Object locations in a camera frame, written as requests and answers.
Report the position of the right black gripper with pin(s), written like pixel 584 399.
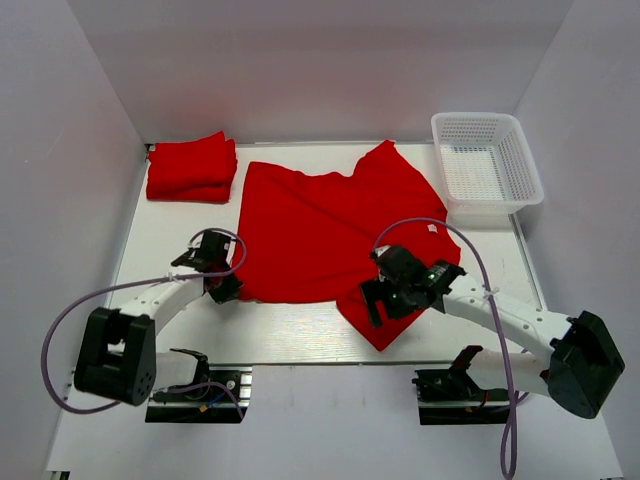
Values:
pixel 377 291

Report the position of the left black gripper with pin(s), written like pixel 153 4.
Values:
pixel 229 293

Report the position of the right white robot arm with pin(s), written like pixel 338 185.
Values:
pixel 572 360

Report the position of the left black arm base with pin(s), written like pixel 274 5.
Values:
pixel 224 399

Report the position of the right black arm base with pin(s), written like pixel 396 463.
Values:
pixel 450 398

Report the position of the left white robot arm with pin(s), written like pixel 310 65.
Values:
pixel 118 358

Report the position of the folded red t shirt stack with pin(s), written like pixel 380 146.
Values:
pixel 200 171

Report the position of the white plastic basket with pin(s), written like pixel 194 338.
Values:
pixel 487 168

